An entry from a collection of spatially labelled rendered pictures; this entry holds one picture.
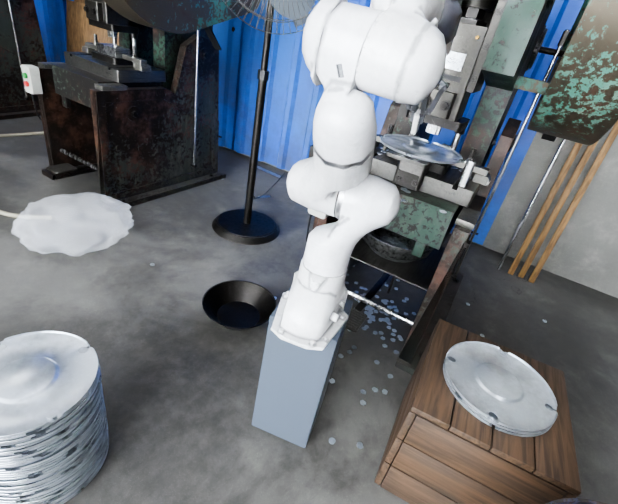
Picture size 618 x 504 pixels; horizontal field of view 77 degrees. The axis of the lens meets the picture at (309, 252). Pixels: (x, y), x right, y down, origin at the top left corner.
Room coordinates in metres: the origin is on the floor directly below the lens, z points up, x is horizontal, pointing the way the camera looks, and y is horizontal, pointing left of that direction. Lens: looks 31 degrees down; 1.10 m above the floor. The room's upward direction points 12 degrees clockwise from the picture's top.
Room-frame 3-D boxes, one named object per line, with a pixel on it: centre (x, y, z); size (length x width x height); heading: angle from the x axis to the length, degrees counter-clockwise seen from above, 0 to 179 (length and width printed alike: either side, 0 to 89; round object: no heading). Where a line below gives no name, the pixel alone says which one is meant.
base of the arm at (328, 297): (0.77, -0.04, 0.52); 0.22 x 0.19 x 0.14; 167
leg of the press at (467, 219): (1.52, -0.66, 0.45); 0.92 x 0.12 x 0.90; 157
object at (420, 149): (1.38, -0.31, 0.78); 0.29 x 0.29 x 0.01
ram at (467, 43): (1.46, -0.34, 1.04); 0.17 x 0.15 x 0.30; 157
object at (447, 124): (1.50, -0.36, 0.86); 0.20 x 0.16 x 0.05; 67
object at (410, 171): (1.34, -0.29, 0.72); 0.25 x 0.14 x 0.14; 157
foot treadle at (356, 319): (1.38, -0.30, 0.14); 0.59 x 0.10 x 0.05; 157
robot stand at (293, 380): (0.81, -0.04, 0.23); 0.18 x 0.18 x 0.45; 77
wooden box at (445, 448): (0.77, -0.57, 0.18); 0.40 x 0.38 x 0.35; 160
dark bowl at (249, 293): (1.22, 0.23, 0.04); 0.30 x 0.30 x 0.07
